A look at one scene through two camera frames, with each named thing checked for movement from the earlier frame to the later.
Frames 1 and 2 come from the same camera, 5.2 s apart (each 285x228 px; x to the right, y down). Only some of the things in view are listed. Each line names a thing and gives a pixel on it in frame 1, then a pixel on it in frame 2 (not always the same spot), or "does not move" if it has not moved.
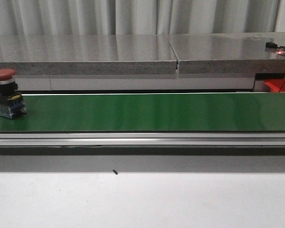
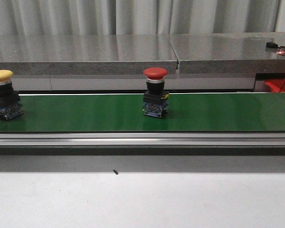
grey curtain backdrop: x=124 y=17 does not move
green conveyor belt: x=179 y=112 does not move
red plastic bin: x=275 y=84 does not move
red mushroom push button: x=9 y=101 → x=155 y=99
